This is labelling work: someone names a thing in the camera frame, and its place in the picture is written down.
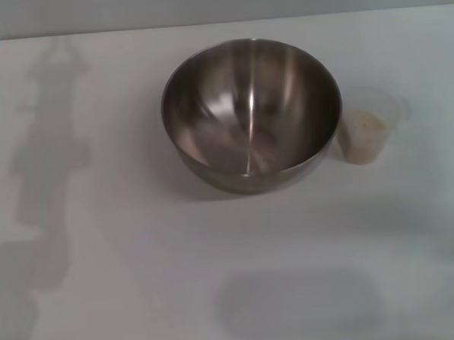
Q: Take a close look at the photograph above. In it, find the stainless steel mixing bowl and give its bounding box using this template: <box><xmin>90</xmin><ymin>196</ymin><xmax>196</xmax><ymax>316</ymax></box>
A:
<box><xmin>157</xmin><ymin>33</ymin><xmax>348</xmax><ymax>200</ymax></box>

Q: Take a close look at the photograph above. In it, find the clear plastic measuring cup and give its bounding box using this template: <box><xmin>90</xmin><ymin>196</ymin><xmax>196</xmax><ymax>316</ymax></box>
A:
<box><xmin>334</xmin><ymin>84</ymin><xmax>416</xmax><ymax>168</ymax></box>

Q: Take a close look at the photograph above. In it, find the beige rice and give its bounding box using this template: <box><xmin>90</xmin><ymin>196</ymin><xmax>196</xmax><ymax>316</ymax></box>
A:
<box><xmin>338</xmin><ymin>107</ymin><xmax>388</xmax><ymax>167</ymax></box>

